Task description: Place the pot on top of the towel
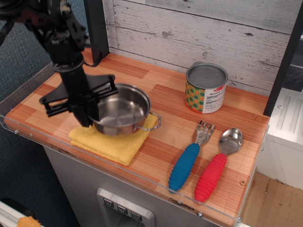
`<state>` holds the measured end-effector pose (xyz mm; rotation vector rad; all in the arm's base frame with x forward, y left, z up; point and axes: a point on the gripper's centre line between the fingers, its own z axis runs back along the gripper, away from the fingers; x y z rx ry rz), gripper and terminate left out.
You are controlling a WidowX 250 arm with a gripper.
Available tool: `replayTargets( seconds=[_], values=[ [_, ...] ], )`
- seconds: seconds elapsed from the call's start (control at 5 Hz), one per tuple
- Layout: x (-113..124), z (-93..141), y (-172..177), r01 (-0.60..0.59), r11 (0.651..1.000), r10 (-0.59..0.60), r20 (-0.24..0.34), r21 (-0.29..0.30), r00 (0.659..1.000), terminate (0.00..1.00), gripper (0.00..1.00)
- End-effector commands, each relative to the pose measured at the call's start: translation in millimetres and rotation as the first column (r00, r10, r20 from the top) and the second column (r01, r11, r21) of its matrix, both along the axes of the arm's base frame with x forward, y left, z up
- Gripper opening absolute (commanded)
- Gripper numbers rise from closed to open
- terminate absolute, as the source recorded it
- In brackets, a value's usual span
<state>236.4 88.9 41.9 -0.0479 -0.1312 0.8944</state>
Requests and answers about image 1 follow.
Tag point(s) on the red handled spoon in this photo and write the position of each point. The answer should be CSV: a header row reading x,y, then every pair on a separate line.
x,y
230,142

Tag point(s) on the orange object at corner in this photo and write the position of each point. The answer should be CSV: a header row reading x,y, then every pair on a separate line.
x,y
28,222

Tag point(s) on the yellow folded napkin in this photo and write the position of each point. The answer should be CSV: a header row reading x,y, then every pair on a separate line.
x,y
120,149

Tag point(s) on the dark right shelf post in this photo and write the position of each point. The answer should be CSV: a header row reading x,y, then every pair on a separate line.
x,y
285,63

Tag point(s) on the dark left shelf post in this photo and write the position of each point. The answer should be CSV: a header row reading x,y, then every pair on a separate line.
x,y
97,29

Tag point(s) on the stainless steel pot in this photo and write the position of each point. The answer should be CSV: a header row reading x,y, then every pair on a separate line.
x,y
125,112

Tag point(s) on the blue handled fork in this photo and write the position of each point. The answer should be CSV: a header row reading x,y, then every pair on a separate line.
x,y
185,163

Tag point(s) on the white toy cabinet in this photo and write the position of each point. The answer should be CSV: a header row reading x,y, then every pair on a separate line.
x,y
281,153

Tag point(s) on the silver dispenser button panel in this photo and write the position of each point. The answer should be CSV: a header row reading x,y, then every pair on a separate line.
x,y
120,212

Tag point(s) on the toy food can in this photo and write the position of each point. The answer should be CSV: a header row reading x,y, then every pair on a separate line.
x,y
205,87

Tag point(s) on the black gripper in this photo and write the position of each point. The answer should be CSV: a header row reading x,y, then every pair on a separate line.
x,y
78,93

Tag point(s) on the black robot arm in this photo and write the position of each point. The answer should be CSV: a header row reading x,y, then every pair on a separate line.
x,y
63,38

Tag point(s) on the dark shelf post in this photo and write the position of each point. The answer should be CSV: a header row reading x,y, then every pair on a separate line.
x,y
285,63
97,29

